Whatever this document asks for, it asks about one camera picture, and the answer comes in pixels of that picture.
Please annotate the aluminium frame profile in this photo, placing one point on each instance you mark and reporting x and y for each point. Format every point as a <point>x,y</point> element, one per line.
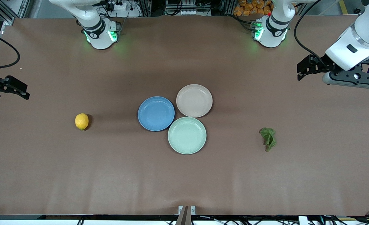
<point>9,12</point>

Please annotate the brown table cover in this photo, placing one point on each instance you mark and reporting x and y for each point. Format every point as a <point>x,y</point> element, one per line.
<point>184,178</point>

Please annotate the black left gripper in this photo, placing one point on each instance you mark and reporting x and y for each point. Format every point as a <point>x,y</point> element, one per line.
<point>322,67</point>

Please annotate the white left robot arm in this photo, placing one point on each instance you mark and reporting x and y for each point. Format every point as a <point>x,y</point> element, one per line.
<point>365,34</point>

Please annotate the beige pink plate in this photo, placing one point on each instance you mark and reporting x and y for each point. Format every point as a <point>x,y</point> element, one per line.
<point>194,100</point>

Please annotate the white power strip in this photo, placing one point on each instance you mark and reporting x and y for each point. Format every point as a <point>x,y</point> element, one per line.
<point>117,5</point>

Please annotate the metal bracket with brown post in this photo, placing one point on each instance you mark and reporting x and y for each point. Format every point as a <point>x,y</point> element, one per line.
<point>186,214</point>

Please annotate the blue plate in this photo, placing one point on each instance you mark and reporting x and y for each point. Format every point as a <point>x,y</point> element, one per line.
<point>156,114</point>

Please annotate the green lettuce leaf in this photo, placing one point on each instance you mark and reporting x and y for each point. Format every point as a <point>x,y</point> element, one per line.
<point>269,139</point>

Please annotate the light green plate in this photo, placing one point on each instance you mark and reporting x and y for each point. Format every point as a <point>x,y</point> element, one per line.
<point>187,136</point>

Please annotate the white electronics block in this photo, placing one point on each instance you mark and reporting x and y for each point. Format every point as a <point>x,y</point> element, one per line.
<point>182,7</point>

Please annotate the yellow lemon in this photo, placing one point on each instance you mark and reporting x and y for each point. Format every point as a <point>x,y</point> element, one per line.
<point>82,122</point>

